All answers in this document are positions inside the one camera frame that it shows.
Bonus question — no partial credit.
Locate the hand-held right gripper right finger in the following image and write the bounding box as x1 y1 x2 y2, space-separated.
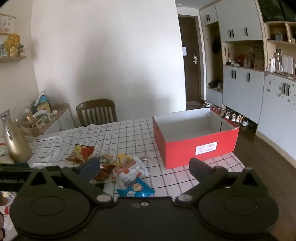
175 157 269 206

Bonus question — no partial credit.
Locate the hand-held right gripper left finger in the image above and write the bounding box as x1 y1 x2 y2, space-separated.
20 157 114 206

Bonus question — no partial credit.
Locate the brown orange foil snack packet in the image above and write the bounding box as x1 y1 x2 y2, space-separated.
93 162 116 181

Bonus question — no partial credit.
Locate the small pale snack packet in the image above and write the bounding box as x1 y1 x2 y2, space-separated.
99 154 114 164

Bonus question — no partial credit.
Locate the orange yellow chip bag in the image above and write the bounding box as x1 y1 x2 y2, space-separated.
66 144 95 164

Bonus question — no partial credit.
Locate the red cardboard box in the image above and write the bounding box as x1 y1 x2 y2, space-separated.
152 108 240 170

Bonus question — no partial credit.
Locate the yellow snack packet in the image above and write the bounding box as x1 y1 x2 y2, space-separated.
116 153 132 169

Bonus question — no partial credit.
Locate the white orange snack packet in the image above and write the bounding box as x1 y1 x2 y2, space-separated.
113 156 150 186

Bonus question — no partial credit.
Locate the blue snack packet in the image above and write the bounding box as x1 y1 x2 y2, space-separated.
116 178 156 198

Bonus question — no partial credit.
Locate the gold vase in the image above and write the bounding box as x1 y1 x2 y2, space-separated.
0 110 32 163

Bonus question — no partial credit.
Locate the brown wooden chair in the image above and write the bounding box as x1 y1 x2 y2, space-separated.
76 99 117 127

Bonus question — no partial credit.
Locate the white sideboard cabinet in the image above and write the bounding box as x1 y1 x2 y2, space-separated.
30 103 76 138

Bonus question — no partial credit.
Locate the red patterned door mat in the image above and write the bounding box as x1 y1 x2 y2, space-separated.
186 102 205 111

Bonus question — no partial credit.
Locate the row of shoes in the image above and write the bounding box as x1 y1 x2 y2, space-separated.
202 100 250 127

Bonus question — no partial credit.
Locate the amber bottle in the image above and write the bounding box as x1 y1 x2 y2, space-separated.
24 109 33 128

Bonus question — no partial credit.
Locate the white green tissue pack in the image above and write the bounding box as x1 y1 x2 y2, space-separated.
33 111 50 121

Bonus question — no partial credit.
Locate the yellow tissue box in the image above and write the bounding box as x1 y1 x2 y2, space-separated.
37 103 51 114

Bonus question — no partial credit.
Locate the dark brown door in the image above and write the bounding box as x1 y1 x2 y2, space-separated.
178 14 204 104

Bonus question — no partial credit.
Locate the black hanging hat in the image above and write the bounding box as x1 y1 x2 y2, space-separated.
211 36 222 55

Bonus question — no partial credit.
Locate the row of clear bottles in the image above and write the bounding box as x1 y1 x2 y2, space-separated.
266 53 296 78

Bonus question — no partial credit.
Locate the yellow flower ornament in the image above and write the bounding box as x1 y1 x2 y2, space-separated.
5 33 21 57

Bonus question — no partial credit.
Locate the grey wall cabinet unit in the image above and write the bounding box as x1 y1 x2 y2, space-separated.
199 0 296 161

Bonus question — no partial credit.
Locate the framed wall picture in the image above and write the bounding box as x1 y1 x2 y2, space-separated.
0 14 16 34

